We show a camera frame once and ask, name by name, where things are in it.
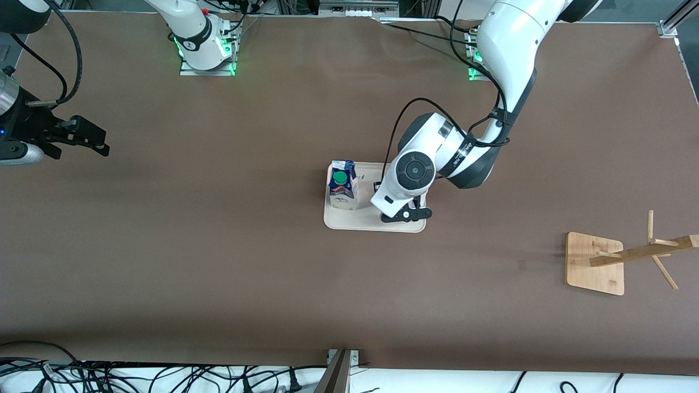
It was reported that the wooden mug stand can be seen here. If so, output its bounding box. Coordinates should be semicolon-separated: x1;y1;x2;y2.
565;210;699;296

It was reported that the black looped floor cable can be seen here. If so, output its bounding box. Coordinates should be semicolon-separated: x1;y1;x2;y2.
0;341;88;377

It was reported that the long black base cable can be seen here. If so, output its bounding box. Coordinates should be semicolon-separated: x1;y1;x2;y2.
377;19;484;49

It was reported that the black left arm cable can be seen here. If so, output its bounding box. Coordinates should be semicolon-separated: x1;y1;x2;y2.
389;0;511;164

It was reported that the blue white milk carton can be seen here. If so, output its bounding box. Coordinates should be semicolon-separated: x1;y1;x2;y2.
328;159;359;211

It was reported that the aluminium profile bar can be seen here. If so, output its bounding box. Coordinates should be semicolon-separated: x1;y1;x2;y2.
313;349;353;393

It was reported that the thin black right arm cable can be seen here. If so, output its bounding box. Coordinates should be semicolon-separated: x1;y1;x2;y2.
10;33;68;104

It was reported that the cream rabbit print tray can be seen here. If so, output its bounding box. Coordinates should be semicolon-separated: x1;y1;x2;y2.
324;162;426;234

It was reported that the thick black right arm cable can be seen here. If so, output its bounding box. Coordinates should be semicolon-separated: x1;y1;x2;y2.
25;0;84;107

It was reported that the short black base cable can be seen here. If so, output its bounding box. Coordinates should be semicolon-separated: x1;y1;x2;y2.
434;15;481;36

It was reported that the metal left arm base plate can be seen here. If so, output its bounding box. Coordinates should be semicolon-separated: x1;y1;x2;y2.
465;30;490;82

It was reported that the metal connector rail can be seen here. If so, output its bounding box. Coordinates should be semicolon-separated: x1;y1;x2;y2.
318;0;399;17

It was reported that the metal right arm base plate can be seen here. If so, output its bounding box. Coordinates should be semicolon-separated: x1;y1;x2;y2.
179;33;238;77

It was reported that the aluminium frame rail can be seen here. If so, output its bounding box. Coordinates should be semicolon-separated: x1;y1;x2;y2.
658;0;699;104

